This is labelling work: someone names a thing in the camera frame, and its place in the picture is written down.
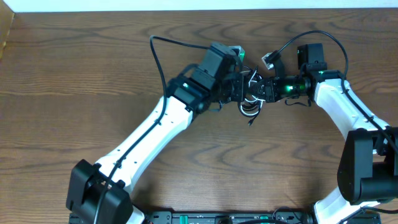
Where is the white cable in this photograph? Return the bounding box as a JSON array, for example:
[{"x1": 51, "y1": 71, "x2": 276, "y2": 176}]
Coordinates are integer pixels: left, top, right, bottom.
[{"x1": 239, "y1": 68, "x2": 264, "y2": 118}]

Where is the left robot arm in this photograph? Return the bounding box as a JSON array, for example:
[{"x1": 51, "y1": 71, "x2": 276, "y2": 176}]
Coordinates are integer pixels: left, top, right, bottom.
[{"x1": 66, "y1": 42, "x2": 245, "y2": 223}]

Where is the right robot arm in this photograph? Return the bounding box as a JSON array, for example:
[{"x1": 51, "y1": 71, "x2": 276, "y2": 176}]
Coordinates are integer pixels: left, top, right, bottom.
[{"x1": 248, "y1": 44, "x2": 397, "y2": 223}]

